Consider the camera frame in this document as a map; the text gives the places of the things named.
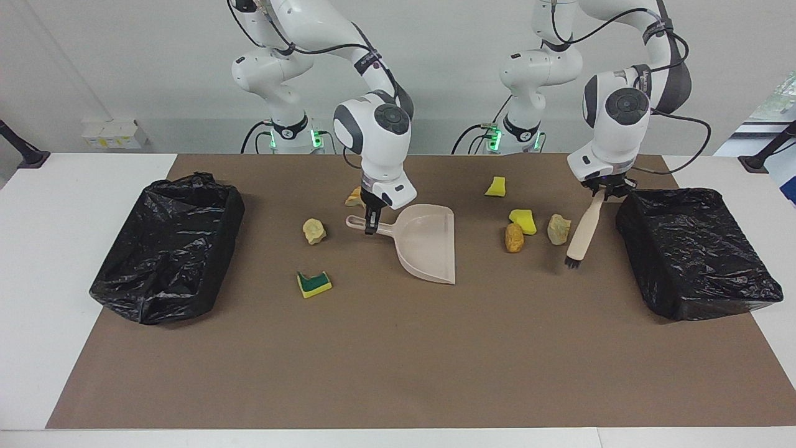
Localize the black camera stand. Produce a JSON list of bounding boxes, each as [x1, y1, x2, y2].
[[0, 118, 52, 169], [738, 120, 796, 174]]

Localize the brown paper table mat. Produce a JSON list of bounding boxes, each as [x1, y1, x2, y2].
[[45, 154, 796, 430]]

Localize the bin with black bag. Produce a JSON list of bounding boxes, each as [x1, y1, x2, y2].
[[89, 172, 246, 326], [616, 187, 784, 322]]

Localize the beige rock-like foam chunk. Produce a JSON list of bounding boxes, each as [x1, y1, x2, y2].
[[547, 213, 572, 246]]

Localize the green and yellow sponge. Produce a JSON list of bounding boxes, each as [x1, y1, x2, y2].
[[296, 270, 333, 299]]

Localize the beige hand brush black bristles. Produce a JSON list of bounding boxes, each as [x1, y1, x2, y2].
[[564, 193, 605, 269]]

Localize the white wall socket box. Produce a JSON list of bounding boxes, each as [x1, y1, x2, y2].
[[81, 119, 149, 150]]

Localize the blue plastic object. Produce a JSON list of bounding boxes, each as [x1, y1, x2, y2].
[[771, 152, 796, 206]]

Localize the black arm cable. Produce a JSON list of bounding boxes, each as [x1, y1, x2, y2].
[[227, 0, 399, 169], [550, 0, 713, 177]]

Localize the window with green foliage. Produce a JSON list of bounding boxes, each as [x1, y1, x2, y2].
[[749, 75, 796, 122]]

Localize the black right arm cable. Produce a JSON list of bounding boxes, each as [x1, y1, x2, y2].
[[227, 0, 399, 169]]

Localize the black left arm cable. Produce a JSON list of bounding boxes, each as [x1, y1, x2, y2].
[[550, 0, 713, 177]]

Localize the beige plastic dustpan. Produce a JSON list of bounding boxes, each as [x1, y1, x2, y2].
[[346, 204, 456, 286]]

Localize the black base power cable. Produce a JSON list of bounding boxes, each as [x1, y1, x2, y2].
[[452, 123, 498, 155], [241, 120, 274, 154]]

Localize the large yellow sponge piece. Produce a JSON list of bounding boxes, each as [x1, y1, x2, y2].
[[509, 208, 537, 236]]

